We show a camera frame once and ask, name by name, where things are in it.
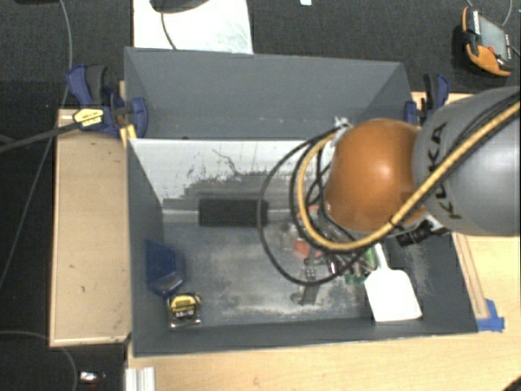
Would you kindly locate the blue box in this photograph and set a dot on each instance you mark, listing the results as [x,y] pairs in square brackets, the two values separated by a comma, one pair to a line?
[160,265]

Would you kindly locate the grey metal bin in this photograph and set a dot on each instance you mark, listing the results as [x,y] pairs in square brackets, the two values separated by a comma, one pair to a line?
[228,259]

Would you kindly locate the pale grey metal gripper finger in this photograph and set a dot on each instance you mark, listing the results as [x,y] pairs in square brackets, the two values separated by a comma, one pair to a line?
[308,289]

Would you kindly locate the white plastic bottle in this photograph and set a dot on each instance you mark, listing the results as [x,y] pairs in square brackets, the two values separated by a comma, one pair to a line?
[392,295]

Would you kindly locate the black cylinder on white bracket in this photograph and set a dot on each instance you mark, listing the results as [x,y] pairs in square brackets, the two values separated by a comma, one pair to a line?
[412,235]

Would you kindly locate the yellow and black tape measure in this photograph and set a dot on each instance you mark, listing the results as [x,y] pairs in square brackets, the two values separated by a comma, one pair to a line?
[184,308]

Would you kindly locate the black flat block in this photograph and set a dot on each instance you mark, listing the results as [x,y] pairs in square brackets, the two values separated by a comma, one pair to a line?
[232,213]

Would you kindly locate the pale wood board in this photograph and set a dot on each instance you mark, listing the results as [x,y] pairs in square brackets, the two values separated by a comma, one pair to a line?
[91,234]

